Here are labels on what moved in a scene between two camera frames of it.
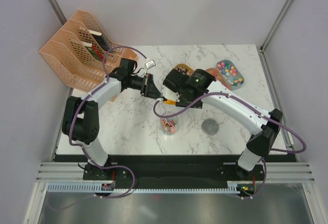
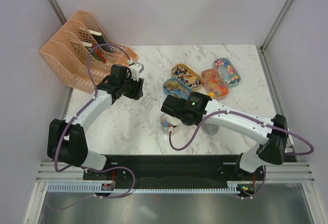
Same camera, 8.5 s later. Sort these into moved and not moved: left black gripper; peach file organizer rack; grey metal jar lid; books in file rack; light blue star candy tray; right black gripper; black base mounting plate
Moved: left black gripper; light blue star candy tray; right black gripper
Not moved: books in file rack; peach file organizer rack; grey metal jar lid; black base mounting plate
